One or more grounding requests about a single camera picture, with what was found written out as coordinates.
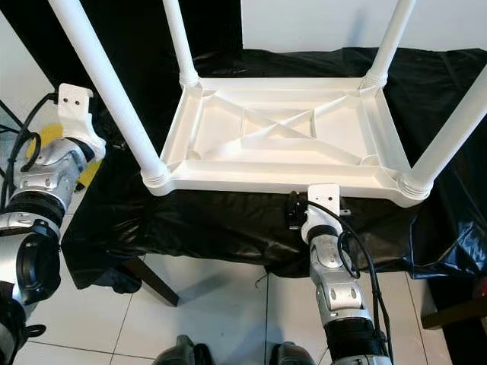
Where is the white plastic table top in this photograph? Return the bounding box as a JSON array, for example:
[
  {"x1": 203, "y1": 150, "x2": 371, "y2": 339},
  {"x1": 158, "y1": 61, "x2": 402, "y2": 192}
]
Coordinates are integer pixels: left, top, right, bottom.
[{"x1": 151, "y1": 75, "x2": 431, "y2": 208}]

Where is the white plastic table leg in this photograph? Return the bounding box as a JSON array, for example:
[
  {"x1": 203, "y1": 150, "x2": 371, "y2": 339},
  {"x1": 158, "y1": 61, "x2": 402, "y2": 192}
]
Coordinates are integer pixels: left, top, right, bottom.
[
  {"x1": 162, "y1": 0, "x2": 200, "y2": 88},
  {"x1": 48, "y1": 0, "x2": 172, "y2": 191},
  {"x1": 398, "y1": 84, "x2": 487, "y2": 202},
  {"x1": 360, "y1": 0, "x2": 417, "y2": 90}
]

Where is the black plastic table cover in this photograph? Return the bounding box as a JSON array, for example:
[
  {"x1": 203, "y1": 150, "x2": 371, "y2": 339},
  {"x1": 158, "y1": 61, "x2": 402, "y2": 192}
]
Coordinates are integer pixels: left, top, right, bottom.
[{"x1": 61, "y1": 46, "x2": 487, "y2": 278}]

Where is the dark grey robot right foot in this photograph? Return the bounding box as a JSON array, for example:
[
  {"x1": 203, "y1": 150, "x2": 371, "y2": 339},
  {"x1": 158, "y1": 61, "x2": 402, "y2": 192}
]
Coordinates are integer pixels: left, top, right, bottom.
[{"x1": 270, "y1": 341, "x2": 320, "y2": 365}]

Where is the dark grey robot foot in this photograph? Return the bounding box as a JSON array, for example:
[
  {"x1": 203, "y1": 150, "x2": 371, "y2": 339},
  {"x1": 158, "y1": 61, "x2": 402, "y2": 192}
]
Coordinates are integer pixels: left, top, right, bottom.
[
  {"x1": 270, "y1": 341, "x2": 320, "y2": 365},
  {"x1": 154, "y1": 335, "x2": 214, "y2": 365}
]

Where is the brown wooden table leg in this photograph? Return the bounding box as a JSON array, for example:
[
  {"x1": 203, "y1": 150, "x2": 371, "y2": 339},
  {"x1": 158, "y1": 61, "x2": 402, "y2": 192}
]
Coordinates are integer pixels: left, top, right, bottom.
[
  {"x1": 422, "y1": 300, "x2": 487, "y2": 329},
  {"x1": 122, "y1": 259, "x2": 180, "y2": 306}
]

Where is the dark grey robot left foot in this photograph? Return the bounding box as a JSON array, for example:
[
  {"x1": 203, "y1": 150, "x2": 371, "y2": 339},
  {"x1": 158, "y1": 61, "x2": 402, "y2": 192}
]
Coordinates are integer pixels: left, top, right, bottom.
[{"x1": 154, "y1": 335, "x2": 214, "y2": 365}]

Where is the thin black stand leg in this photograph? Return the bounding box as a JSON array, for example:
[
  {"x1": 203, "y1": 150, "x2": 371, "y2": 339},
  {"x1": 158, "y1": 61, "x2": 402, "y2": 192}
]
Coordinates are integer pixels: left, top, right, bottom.
[{"x1": 0, "y1": 103, "x2": 25, "y2": 134}]

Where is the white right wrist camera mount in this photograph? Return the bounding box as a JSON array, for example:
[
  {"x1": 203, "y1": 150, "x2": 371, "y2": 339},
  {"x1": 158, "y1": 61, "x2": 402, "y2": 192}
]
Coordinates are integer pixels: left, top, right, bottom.
[{"x1": 301, "y1": 182, "x2": 342, "y2": 244}]

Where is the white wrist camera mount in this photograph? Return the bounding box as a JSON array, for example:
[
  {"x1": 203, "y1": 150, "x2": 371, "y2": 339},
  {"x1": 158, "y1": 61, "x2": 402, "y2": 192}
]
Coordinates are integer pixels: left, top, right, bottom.
[
  {"x1": 57, "y1": 84, "x2": 107, "y2": 160},
  {"x1": 301, "y1": 182, "x2": 342, "y2": 244}
]

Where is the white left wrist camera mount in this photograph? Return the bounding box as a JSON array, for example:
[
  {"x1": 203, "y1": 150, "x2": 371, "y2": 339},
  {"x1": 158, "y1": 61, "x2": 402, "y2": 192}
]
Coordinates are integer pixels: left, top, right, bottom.
[{"x1": 57, "y1": 84, "x2": 107, "y2": 160}]

